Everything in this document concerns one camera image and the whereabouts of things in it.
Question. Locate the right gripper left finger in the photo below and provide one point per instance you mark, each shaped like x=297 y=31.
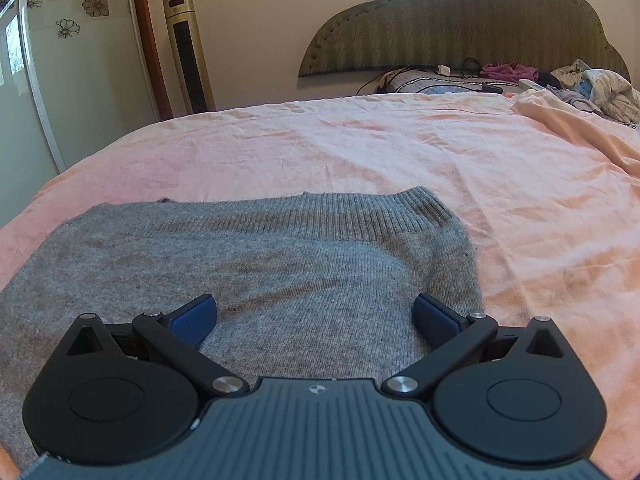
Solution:
x=176 y=338

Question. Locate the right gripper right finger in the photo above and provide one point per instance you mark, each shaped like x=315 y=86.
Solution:
x=454 y=341

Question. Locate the grey knitted sweater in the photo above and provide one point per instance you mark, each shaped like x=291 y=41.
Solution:
x=315 y=285

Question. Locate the pile of light clothes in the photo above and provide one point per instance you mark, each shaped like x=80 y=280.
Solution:
x=594 y=90

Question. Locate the pink bed sheet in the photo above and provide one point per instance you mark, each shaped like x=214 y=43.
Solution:
x=556 y=225

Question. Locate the peach blanket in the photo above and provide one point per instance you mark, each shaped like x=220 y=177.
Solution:
x=618 y=143

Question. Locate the gold tower fan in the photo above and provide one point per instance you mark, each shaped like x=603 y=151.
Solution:
x=186 y=47

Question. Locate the magenta garment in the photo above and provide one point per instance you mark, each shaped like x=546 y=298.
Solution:
x=513 y=72

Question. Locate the white glass wardrobe door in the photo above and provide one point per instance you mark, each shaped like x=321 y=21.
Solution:
x=73 y=81

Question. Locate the olive upholstered headboard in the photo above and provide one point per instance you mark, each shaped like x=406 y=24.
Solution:
x=543 y=34

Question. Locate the brown wooden door frame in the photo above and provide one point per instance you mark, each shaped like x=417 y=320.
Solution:
x=151 y=59

